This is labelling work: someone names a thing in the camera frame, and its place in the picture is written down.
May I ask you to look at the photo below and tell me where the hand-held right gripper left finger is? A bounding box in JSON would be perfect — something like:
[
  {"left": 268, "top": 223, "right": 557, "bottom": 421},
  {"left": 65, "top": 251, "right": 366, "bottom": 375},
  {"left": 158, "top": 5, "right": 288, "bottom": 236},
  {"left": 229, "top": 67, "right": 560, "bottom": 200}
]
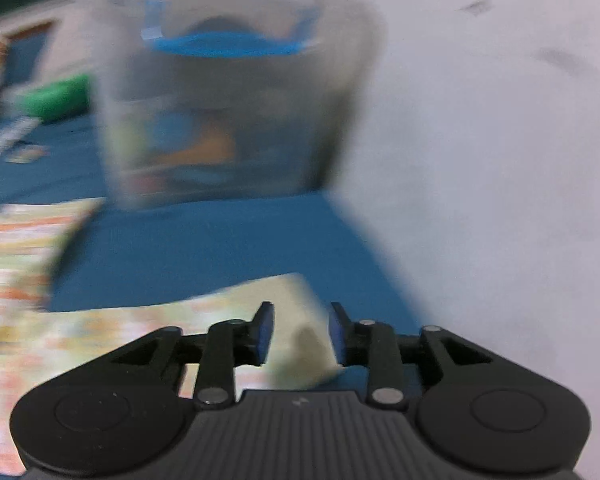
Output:
[{"left": 107, "top": 301, "right": 276, "bottom": 407}]

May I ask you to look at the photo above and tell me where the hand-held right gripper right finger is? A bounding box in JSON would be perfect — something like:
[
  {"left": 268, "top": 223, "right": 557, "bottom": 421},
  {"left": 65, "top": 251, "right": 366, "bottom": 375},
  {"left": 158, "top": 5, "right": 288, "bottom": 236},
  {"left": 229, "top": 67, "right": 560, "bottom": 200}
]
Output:
[{"left": 329, "top": 302, "right": 496, "bottom": 405}]

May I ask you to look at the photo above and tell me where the patterned baby garment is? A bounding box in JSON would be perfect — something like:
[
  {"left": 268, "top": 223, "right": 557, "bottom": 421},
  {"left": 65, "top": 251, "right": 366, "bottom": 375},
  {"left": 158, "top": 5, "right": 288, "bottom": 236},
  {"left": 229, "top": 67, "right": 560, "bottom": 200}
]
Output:
[{"left": 0, "top": 199, "right": 343, "bottom": 476}]

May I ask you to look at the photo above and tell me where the blue striped bedspread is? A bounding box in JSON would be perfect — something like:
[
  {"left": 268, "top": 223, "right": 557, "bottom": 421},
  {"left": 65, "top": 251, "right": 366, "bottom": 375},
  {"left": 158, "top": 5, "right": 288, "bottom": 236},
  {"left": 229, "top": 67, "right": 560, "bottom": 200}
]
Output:
[{"left": 0, "top": 25, "right": 426, "bottom": 341}]

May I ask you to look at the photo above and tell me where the clear bear print storage box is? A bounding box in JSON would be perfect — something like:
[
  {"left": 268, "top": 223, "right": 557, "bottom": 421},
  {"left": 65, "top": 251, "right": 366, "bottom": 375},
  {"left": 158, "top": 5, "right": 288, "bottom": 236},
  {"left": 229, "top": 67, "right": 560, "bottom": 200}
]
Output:
[{"left": 77, "top": 0, "right": 383, "bottom": 211}]

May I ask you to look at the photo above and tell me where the small clear plastic packet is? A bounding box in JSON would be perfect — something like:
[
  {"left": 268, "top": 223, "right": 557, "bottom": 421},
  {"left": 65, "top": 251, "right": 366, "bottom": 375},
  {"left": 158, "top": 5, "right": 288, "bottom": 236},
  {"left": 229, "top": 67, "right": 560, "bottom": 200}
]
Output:
[{"left": 6, "top": 145, "right": 49, "bottom": 164}]

